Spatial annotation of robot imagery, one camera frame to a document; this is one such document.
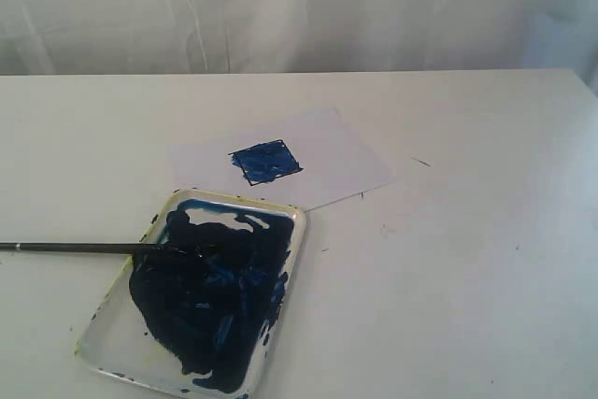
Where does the black paintbrush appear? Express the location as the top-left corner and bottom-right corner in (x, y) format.
(0, 241), (219, 259)

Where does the white paper with square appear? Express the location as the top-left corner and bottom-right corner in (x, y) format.
(171, 108), (392, 210)

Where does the white backdrop curtain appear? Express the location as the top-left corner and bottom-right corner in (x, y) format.
(1, 0), (597, 75)

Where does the white paint tray blue paint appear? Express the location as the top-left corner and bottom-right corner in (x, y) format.
(75, 189), (306, 398)

